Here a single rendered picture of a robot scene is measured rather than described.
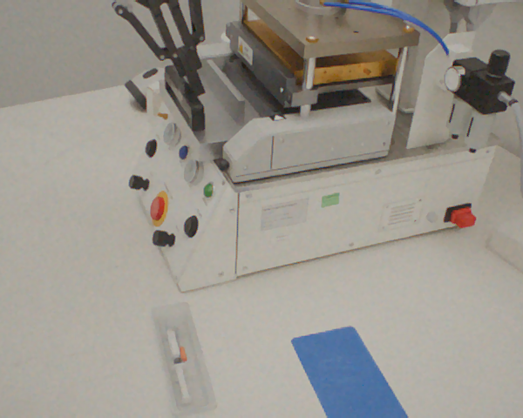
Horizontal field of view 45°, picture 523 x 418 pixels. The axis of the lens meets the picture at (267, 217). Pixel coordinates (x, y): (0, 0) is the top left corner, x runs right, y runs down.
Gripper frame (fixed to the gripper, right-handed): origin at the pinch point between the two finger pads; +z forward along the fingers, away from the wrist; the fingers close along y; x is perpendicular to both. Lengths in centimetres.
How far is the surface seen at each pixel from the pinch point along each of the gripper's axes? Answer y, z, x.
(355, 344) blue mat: -2.5, 30.4, 34.7
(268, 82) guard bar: -9.4, 3.9, 5.7
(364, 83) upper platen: -22.1, 8.3, 10.5
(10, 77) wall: 41, 48, -139
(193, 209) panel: 8.8, 15.6, 9.9
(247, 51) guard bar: -9.8, 2.8, -3.1
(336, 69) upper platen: -18.2, 3.9, 10.4
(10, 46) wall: 35, 39, -140
